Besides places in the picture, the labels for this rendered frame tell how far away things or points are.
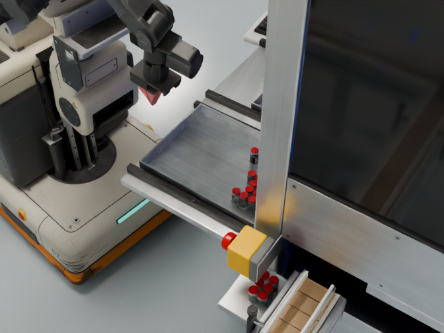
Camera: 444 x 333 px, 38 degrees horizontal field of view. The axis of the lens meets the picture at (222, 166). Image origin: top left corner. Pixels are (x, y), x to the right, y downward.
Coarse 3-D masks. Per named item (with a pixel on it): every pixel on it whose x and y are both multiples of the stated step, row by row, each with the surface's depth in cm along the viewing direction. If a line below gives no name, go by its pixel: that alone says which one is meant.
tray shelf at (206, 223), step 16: (256, 48) 196; (240, 64) 191; (256, 64) 191; (224, 80) 186; (240, 80) 186; (256, 80) 186; (240, 96) 181; (256, 96) 181; (224, 112) 177; (128, 176) 161; (144, 192) 158; (160, 192) 158; (176, 208) 154; (192, 208) 154; (192, 224) 153; (208, 224) 151
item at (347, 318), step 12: (300, 264) 144; (288, 276) 142; (312, 276) 142; (324, 276) 142; (336, 288) 140; (348, 288) 140; (348, 300) 138; (360, 300) 138; (372, 300) 138; (348, 312) 136; (360, 312) 136; (372, 312) 136; (384, 312) 136; (348, 324) 138; (360, 324) 136; (372, 324) 134; (384, 324) 134; (396, 324) 134; (408, 324) 134
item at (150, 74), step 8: (136, 64) 144; (144, 64) 139; (152, 64) 137; (160, 64) 137; (136, 72) 142; (144, 72) 140; (152, 72) 139; (160, 72) 139; (168, 72) 144; (144, 80) 141; (152, 80) 140; (160, 80) 141; (168, 80) 142; (176, 80) 142; (160, 88) 140; (168, 88) 141
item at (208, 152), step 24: (192, 120) 174; (216, 120) 174; (168, 144) 168; (192, 144) 168; (216, 144) 168; (240, 144) 168; (144, 168) 161; (168, 168) 163; (192, 168) 163; (216, 168) 163; (240, 168) 163; (192, 192) 154; (216, 192) 157; (240, 192) 157; (240, 216) 148
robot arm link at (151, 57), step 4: (144, 52) 136; (148, 52) 135; (156, 52) 134; (160, 52) 134; (144, 56) 137; (148, 56) 136; (152, 56) 135; (156, 56) 135; (160, 56) 135; (164, 56) 135; (148, 60) 136; (152, 60) 136; (156, 60) 136; (160, 60) 136; (164, 60) 136; (156, 64) 137
